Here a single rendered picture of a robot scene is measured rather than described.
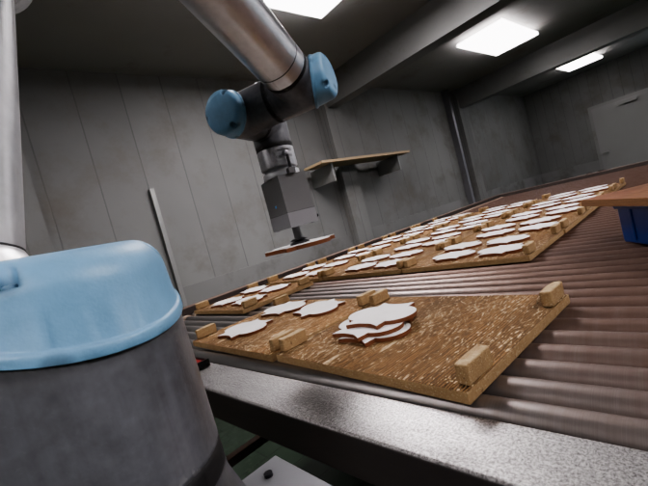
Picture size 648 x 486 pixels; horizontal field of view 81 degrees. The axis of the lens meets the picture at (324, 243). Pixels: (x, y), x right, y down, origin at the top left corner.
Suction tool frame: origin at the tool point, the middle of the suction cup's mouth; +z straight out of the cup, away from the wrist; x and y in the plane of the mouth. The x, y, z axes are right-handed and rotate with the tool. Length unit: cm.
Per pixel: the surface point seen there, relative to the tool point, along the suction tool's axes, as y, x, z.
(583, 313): -38, -26, 21
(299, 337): 0.1, 5.7, 17.0
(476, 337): -31.1, -8.1, 18.4
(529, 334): -36.9, -12.2, 18.7
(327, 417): -24.7, 16.0, 20.5
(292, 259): 341, -166, 30
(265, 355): 4.2, 12.0, 18.7
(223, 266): 329, -79, 14
